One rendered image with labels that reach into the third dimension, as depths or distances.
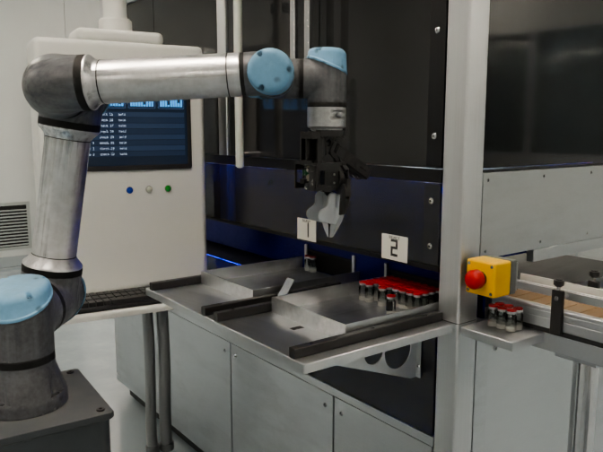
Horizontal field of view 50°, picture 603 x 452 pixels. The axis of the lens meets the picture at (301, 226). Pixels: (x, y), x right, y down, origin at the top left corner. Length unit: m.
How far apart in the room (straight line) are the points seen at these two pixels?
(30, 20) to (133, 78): 5.59
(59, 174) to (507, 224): 0.95
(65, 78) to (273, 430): 1.33
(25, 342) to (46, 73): 0.47
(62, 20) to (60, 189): 5.52
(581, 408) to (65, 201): 1.12
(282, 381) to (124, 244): 0.64
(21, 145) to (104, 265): 4.62
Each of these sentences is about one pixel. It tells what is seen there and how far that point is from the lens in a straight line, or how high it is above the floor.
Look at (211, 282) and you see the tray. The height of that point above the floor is 0.90.
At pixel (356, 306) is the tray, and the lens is 1.53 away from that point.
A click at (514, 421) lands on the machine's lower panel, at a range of 1.70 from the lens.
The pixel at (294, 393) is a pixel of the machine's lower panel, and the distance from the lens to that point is 1.96.
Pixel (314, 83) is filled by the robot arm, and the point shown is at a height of 1.38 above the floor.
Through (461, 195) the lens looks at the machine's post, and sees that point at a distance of 1.38.
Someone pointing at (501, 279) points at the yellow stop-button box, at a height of 1.00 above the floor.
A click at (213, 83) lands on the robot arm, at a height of 1.37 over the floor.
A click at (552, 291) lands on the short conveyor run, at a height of 0.97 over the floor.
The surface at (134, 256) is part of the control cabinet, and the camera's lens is 2.06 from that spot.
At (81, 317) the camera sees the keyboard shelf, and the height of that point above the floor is 0.80.
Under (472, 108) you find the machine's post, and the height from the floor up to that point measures 1.34.
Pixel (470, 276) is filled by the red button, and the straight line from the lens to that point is 1.34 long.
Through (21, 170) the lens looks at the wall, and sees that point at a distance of 6.61.
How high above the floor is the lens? 1.30
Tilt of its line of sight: 9 degrees down
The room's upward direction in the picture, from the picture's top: straight up
